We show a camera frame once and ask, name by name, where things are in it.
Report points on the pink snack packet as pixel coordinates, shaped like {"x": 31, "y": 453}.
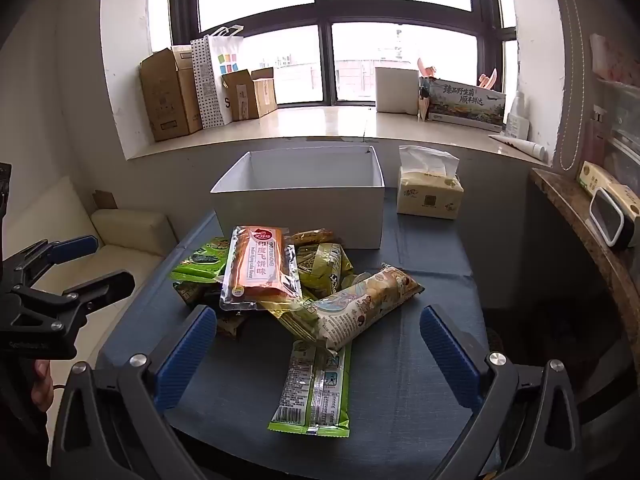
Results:
{"x": 255, "y": 270}

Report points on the brown paper bag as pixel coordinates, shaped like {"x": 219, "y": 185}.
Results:
{"x": 424, "y": 107}

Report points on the polka-dot paper bag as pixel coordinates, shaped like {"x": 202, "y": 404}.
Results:
{"x": 205, "y": 85}

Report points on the landscape printed carton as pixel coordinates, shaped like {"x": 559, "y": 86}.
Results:
{"x": 465, "y": 102}

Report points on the small open cardboard box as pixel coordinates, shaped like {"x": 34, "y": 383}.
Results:
{"x": 250, "y": 95}

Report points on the dark green snack packet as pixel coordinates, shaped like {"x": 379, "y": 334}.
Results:
{"x": 192, "y": 291}

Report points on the brown-yellow snack packet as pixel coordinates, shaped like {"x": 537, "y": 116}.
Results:
{"x": 312, "y": 236}

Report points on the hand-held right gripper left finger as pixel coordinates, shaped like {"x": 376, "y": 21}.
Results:
{"x": 185, "y": 355}

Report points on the white bag with coloured squares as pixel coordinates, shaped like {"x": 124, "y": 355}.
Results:
{"x": 225, "y": 60}

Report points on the white cardboard box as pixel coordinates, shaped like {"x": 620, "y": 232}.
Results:
{"x": 300, "y": 210}

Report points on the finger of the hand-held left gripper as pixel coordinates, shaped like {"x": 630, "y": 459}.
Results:
{"x": 72, "y": 249}
{"x": 107, "y": 287}

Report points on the cream cartoon snack packet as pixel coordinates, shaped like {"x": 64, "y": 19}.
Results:
{"x": 350, "y": 310}

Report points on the yellow tissue box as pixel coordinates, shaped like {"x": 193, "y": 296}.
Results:
{"x": 600, "y": 180}

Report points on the clear plastic storage drawers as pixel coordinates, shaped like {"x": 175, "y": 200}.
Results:
{"x": 620, "y": 110}

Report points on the yellow-green snack packet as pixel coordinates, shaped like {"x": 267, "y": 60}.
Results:
{"x": 325, "y": 265}

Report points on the white tube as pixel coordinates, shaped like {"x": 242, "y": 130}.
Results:
{"x": 520, "y": 145}

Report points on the cream sofa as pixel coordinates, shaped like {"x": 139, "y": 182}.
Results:
{"x": 130, "y": 240}

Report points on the cardboard piece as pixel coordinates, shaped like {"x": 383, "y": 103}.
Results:
{"x": 105, "y": 199}

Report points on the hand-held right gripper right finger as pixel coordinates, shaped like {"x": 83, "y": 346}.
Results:
{"x": 450, "y": 360}

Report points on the pink plastic item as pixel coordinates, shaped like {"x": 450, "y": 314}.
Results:
{"x": 487, "y": 79}
{"x": 425, "y": 67}

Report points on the beige snack packet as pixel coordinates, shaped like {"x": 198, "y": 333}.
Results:
{"x": 230, "y": 325}

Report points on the large cardboard box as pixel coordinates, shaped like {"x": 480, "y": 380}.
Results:
{"x": 165, "y": 95}

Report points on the person's left forearm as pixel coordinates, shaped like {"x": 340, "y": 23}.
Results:
{"x": 20, "y": 435}

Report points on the white foam box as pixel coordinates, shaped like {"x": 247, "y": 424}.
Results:
{"x": 395, "y": 90}

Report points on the green seaweed snack packet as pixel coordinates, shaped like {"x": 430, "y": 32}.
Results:
{"x": 200, "y": 260}

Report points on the white-rimmed mirror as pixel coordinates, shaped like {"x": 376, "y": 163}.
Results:
{"x": 607, "y": 217}

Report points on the white plastic bottle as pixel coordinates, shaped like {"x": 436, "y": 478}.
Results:
{"x": 517, "y": 120}

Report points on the yellow snack packet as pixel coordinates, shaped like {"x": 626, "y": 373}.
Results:
{"x": 292, "y": 317}

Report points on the person's left hand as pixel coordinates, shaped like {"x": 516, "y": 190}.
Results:
{"x": 42, "y": 385}

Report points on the green white-backed snack packet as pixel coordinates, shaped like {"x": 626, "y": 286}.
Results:
{"x": 310, "y": 390}

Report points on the yellow tissue pack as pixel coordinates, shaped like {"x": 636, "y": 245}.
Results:
{"x": 430, "y": 195}

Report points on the marble side counter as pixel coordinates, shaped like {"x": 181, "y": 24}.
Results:
{"x": 575, "y": 210}

